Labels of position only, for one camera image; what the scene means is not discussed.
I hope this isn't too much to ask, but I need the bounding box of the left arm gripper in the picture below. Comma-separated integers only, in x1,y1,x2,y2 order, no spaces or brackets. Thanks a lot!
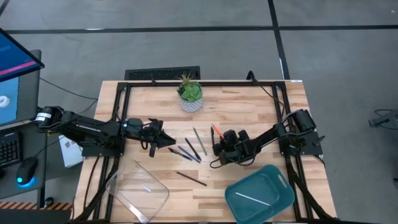
138,117,177,158

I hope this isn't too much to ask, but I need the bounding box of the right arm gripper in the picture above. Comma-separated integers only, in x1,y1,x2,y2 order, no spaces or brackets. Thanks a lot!
213,129,252,166

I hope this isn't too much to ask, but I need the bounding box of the orange pencil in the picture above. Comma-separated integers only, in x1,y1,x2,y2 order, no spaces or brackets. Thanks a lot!
211,123,224,140

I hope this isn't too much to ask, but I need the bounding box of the green pencil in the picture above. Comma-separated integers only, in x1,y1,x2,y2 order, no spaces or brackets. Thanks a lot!
192,126,208,156

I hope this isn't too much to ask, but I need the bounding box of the blue pen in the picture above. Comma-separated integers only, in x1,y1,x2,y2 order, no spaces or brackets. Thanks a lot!
177,145,201,164

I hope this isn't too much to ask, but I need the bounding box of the black pencil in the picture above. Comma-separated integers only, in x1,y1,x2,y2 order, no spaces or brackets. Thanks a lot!
175,170,208,187

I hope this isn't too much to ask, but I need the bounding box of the white pencil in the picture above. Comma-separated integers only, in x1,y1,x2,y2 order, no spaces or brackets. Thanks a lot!
234,192,272,207

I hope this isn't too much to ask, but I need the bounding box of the succulent in patterned white pot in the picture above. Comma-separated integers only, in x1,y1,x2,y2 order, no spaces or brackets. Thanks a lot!
176,72,205,113

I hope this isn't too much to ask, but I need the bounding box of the clear plastic bin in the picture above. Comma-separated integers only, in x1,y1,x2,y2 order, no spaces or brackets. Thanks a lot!
104,159,170,224

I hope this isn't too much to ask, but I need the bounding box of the black floor vent grate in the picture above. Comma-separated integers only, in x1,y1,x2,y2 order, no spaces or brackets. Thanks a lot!
124,65,201,81

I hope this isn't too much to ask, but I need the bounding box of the teal plastic bin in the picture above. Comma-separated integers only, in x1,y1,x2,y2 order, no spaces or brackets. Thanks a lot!
224,164,295,224

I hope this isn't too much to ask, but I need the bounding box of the white paper booklet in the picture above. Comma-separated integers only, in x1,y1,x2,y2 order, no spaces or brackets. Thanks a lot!
58,135,84,169

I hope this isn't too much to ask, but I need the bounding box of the dark grey side desk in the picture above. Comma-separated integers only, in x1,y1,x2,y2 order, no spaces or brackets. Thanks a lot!
0,119,49,200

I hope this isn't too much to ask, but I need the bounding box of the black computer mouse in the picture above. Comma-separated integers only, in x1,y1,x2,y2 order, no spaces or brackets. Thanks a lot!
16,156,39,189

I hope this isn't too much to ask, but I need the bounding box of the yellow black hazard strip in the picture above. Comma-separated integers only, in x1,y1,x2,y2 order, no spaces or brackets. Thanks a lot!
0,201,73,211

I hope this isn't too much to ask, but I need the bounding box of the monitor with light blue screen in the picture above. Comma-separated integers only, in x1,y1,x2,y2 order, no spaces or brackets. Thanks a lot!
0,70,41,127

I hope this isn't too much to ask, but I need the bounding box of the black keyboard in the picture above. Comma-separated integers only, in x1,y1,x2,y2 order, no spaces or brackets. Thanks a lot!
0,132,23,169

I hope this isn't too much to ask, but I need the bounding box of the monitor with dark blue screen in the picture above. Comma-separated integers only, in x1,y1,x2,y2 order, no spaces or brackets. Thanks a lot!
0,27,45,83

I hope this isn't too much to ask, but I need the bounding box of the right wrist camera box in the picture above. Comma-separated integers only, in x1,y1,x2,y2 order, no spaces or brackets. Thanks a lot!
223,129,239,146

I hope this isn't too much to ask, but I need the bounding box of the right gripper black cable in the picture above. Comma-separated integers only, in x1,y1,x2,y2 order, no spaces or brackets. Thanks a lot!
210,152,259,169

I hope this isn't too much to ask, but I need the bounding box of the black metal table frame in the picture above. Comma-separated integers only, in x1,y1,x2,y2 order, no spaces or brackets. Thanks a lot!
73,80,338,223

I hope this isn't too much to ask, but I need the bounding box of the black plugged frame cable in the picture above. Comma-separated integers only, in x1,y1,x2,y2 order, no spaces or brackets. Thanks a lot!
246,70,287,102

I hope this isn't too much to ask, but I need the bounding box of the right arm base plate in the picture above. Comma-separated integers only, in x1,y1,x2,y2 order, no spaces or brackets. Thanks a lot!
277,130,324,156

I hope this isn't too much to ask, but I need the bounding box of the black floor cable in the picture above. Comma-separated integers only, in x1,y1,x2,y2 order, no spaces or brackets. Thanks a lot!
39,77,99,115

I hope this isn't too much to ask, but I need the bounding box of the black floor stand with cables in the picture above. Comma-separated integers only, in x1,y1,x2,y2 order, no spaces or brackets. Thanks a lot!
368,108,398,129

